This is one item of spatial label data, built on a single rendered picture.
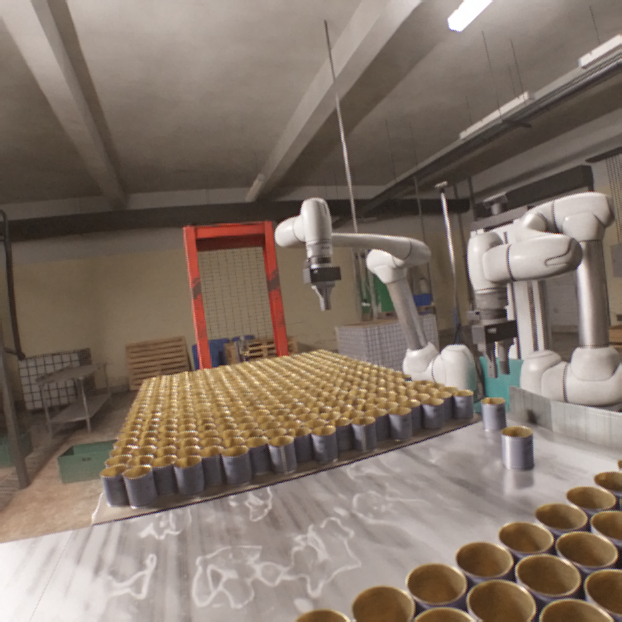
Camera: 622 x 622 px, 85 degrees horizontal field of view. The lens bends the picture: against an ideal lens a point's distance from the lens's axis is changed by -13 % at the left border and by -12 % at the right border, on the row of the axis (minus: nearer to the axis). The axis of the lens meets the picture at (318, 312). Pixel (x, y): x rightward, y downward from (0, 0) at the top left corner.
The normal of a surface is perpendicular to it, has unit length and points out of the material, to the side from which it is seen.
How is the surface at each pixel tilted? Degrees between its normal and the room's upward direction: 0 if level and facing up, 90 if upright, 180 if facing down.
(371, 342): 89
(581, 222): 90
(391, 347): 92
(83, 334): 90
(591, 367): 82
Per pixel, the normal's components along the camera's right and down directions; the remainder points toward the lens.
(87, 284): 0.34, -0.02
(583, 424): -0.93, 0.13
